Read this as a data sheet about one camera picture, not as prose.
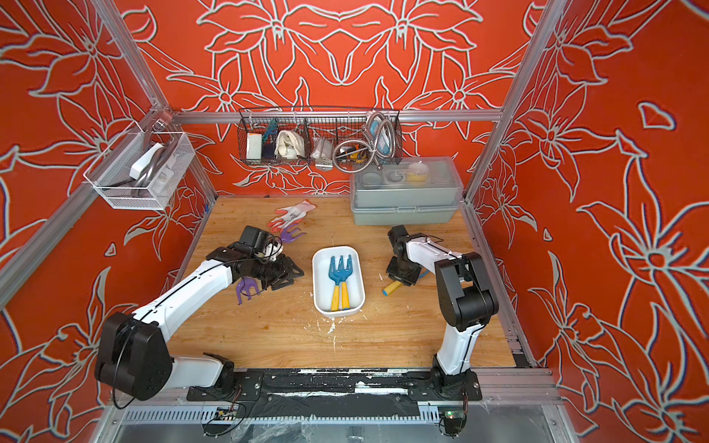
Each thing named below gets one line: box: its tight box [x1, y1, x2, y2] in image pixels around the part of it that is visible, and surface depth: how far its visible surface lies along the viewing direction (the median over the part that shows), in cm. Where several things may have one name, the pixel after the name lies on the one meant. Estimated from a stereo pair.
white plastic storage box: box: [312, 245, 366, 318], surface depth 94 cm
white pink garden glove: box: [267, 199, 317, 233], surface depth 115 cm
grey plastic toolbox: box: [349, 156, 464, 227], surface depth 103 cm
